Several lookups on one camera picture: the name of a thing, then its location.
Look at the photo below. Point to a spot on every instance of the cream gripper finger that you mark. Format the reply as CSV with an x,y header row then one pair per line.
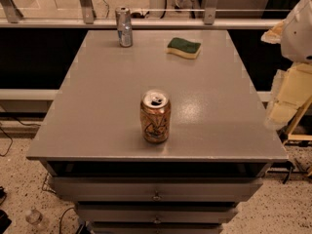
x,y
290,90
274,34

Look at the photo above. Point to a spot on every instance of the silver blue redbull can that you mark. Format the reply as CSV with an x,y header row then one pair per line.
x,y
124,26

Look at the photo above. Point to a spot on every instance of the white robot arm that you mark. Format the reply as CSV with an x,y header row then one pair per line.
x,y
296,44

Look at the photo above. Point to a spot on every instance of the orange patterned soda can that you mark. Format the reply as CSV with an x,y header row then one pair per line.
x,y
155,116

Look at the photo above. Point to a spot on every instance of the green yellow sponge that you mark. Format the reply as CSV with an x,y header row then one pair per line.
x,y
183,48

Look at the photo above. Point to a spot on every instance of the grey drawer cabinet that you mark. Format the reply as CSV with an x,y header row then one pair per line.
x,y
145,142

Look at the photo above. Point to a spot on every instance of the top grey drawer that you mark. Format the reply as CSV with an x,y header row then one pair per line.
x,y
83,189

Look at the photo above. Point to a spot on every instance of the grey drawer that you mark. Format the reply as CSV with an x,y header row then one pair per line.
x,y
83,189
148,228
159,213

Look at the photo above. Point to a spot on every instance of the bottom grey drawer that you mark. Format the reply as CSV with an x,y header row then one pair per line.
x,y
148,228

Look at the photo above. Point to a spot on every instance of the middle grey drawer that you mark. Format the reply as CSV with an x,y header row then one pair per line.
x,y
159,213

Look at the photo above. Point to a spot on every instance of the metal window railing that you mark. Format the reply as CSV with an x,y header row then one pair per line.
x,y
47,14

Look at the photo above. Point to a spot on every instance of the clear plastic bottle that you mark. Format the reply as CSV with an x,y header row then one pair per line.
x,y
36,219

